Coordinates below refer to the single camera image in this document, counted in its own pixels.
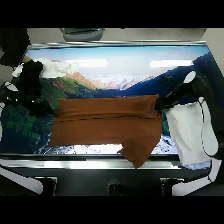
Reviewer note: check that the brown T-shirt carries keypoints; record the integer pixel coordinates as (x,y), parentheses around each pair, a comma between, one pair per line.
(106,123)

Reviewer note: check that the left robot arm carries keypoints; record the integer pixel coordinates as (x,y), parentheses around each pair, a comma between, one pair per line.
(20,181)

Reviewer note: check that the white folded garment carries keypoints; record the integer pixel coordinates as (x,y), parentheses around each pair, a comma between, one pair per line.
(185,133)

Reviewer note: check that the black garment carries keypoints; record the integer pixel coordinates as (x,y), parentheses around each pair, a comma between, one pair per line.
(31,75)

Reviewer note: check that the white crumpled garment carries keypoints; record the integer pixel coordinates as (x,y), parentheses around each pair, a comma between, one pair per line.
(56,70)

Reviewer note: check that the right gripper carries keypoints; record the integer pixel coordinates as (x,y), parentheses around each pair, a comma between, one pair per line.
(168,98)

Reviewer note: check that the silver frame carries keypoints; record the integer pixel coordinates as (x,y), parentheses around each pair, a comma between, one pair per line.
(83,164)

